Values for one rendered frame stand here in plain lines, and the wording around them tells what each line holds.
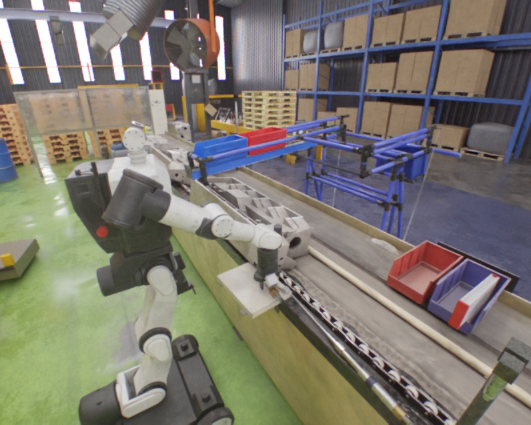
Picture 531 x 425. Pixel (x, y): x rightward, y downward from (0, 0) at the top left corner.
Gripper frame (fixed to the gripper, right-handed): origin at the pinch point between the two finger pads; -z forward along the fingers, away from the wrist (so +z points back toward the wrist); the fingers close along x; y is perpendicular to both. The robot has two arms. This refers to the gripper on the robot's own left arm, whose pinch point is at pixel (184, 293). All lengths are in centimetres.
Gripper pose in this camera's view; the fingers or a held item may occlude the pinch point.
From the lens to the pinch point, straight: 155.1
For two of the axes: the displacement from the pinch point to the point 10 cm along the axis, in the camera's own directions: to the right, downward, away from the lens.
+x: 9.0, -3.5, 2.7
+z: -1.8, -8.5, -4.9
